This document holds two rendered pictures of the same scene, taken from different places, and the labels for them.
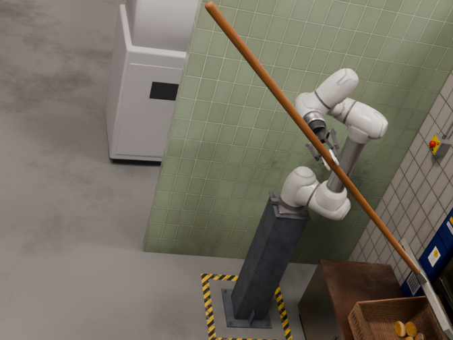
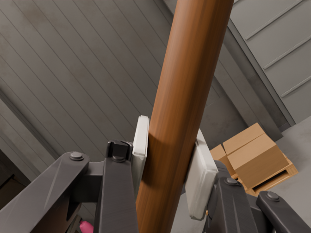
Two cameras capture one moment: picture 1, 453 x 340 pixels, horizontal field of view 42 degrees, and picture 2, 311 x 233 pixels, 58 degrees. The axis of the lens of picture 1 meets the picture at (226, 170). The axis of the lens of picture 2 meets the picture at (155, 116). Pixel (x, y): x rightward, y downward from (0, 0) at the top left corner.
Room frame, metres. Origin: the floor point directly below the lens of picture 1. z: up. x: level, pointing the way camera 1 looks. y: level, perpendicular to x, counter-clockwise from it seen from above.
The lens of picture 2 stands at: (2.03, -0.27, 2.03)
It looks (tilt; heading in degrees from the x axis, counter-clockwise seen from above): 12 degrees down; 209
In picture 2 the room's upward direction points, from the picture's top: 37 degrees counter-clockwise
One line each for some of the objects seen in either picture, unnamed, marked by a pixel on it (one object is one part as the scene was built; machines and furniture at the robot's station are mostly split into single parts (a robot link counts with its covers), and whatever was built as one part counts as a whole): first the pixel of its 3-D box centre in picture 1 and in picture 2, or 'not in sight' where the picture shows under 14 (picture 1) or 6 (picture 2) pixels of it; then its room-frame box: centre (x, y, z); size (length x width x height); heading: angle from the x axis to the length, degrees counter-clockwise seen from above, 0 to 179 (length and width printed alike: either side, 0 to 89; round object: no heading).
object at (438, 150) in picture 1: (439, 144); not in sight; (3.18, -1.18, 1.46); 0.10 x 0.07 x 0.10; 18
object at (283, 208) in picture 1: (288, 201); not in sight; (2.76, -0.41, 1.03); 0.22 x 0.18 x 0.06; 109
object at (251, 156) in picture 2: not in sight; (235, 168); (-0.88, -1.43, 0.21); 1.13 x 0.77 x 0.42; 109
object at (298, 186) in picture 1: (300, 185); not in sight; (2.76, -0.43, 1.17); 0.18 x 0.16 x 0.22; 70
